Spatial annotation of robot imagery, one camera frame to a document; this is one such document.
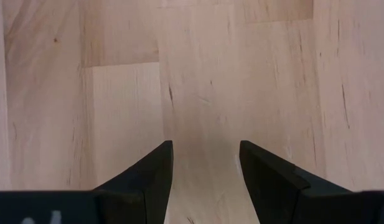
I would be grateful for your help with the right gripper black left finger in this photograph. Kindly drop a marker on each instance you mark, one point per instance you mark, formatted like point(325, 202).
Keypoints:
point(148, 193)

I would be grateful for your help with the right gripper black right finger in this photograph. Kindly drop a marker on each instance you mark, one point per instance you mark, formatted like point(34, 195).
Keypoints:
point(272, 193)

